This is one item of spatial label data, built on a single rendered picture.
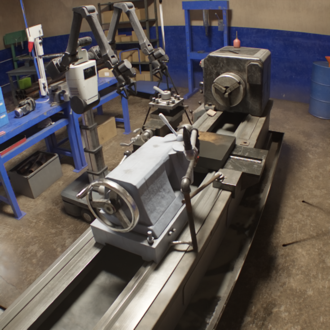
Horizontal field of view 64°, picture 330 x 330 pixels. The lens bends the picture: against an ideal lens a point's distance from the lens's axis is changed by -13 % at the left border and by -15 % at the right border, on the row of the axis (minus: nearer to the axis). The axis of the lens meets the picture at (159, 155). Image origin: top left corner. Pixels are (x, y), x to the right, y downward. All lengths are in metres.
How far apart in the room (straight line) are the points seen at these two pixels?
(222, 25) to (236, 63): 2.87
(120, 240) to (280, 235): 1.65
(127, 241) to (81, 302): 0.33
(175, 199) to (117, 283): 0.44
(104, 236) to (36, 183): 2.10
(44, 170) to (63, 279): 2.22
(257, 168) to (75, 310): 1.18
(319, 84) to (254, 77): 2.81
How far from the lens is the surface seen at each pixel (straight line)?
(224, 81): 2.26
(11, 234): 2.94
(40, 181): 3.31
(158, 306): 1.07
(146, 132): 1.76
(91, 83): 2.32
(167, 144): 1.28
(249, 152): 1.84
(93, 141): 2.47
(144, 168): 1.13
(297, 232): 2.64
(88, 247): 1.31
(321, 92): 5.06
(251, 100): 2.46
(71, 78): 2.27
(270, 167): 2.64
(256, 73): 2.34
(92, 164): 2.56
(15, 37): 8.34
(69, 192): 2.75
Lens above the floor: 1.74
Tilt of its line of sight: 29 degrees down
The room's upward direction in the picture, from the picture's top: 5 degrees counter-clockwise
